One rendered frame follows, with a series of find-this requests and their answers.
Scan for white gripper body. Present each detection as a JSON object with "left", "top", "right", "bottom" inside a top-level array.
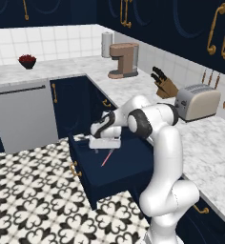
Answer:
[{"left": 88, "top": 134, "right": 123, "bottom": 151}]

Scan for grey dishwasher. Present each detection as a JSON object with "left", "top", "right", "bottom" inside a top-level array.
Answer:
[{"left": 0, "top": 78, "right": 60, "bottom": 155}]

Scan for gold cupboard door handle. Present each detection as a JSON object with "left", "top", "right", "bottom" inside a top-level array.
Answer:
[{"left": 51, "top": 82, "right": 59, "bottom": 105}]

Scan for gold base cupboard handle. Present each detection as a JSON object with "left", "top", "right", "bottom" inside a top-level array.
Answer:
[{"left": 192, "top": 203, "right": 211, "bottom": 214}]

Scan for white paper towel roll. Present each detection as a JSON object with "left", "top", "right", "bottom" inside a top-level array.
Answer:
[{"left": 100, "top": 30, "right": 114, "bottom": 59}]

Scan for gold closed drawer handle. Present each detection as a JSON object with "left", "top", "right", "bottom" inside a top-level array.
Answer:
[{"left": 101, "top": 98, "right": 113, "bottom": 109}]

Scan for wooden knife block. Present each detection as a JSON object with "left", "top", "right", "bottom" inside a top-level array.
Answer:
[{"left": 150, "top": 66, "right": 180, "bottom": 100}]

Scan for pink straw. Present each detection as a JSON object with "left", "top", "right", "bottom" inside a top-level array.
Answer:
[{"left": 100, "top": 149, "right": 115, "bottom": 168}]

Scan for navy closed drawer front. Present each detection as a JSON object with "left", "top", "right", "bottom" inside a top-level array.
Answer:
[{"left": 86, "top": 75, "right": 119, "bottom": 128}]

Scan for brown coffee machine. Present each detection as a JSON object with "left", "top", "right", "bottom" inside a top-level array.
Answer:
[{"left": 107, "top": 42, "right": 140, "bottom": 80}]

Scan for navy open drawer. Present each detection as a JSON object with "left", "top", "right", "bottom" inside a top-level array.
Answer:
[{"left": 68, "top": 128, "right": 155, "bottom": 211}]

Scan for hanging wooden-handled tool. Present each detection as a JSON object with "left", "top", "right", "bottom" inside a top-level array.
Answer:
[
  {"left": 207, "top": 70, "right": 215, "bottom": 87},
  {"left": 214, "top": 72, "right": 221, "bottom": 91},
  {"left": 201, "top": 69, "right": 208, "bottom": 85}
]

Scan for navy cupboard door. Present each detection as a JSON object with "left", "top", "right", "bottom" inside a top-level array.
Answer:
[{"left": 50, "top": 75, "right": 93, "bottom": 140}]

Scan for navy base cupboard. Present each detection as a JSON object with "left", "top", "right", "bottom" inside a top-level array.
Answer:
[{"left": 175, "top": 177, "right": 225, "bottom": 244}]

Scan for black bowl of red fruit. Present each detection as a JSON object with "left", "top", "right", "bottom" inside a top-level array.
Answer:
[{"left": 17, "top": 53, "right": 38, "bottom": 71}]

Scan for black dishwasher handle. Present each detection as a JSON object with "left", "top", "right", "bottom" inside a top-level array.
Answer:
[{"left": 0, "top": 84, "right": 47, "bottom": 96}]

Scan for silver toaster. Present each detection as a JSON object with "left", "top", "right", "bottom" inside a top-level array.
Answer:
[{"left": 174, "top": 83, "right": 222, "bottom": 123}]

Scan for navy wall cupboards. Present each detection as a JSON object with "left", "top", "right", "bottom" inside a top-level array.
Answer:
[{"left": 0, "top": 0, "right": 225, "bottom": 79}]

